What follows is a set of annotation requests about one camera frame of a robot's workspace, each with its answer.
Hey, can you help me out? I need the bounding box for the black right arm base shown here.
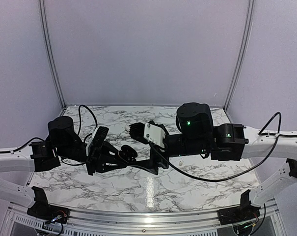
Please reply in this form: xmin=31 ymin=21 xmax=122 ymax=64
xmin=217 ymin=190 xmax=261 ymax=225

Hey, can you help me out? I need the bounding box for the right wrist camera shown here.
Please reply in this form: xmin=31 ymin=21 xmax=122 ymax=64
xmin=129 ymin=122 xmax=166 ymax=148

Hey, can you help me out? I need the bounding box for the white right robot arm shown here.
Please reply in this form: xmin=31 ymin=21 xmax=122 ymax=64
xmin=126 ymin=102 xmax=297 ymax=220

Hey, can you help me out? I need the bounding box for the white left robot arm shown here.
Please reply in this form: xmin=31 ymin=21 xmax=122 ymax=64
xmin=0 ymin=116 xmax=137 ymax=175

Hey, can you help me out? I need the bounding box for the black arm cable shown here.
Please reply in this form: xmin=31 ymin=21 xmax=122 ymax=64
xmin=150 ymin=112 xmax=297 ymax=182
xmin=0 ymin=105 xmax=100 ymax=167

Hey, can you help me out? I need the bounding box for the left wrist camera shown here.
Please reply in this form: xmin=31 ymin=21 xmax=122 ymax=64
xmin=85 ymin=126 xmax=109 ymax=157

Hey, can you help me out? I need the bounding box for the aluminium corner post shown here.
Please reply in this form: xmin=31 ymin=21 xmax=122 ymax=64
xmin=223 ymin=0 xmax=256 ymax=113
xmin=38 ymin=0 xmax=67 ymax=111

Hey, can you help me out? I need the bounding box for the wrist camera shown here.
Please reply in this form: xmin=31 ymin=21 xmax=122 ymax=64
xmin=85 ymin=126 xmax=109 ymax=157
xmin=129 ymin=122 xmax=166 ymax=148

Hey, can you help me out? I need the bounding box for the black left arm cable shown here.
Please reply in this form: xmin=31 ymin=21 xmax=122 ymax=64
xmin=0 ymin=105 xmax=100 ymax=167

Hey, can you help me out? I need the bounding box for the black earbud charging case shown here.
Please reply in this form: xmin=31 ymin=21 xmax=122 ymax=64
xmin=119 ymin=145 xmax=138 ymax=163

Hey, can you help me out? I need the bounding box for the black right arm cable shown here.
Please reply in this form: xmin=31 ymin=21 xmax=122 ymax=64
xmin=150 ymin=112 xmax=297 ymax=182

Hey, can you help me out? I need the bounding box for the aluminium front frame rail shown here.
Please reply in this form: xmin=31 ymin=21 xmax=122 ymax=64
xmin=5 ymin=201 xmax=279 ymax=236

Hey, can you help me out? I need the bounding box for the right aluminium corner post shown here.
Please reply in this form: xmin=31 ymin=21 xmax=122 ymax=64
xmin=223 ymin=0 xmax=256 ymax=113

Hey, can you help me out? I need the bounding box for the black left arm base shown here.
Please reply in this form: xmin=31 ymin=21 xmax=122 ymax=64
xmin=27 ymin=186 xmax=70 ymax=224

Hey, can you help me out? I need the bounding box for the left aluminium corner post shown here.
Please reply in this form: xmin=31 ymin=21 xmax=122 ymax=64
xmin=38 ymin=0 xmax=67 ymax=111

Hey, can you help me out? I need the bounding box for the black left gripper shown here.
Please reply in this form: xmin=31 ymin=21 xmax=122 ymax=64
xmin=56 ymin=141 xmax=129 ymax=177

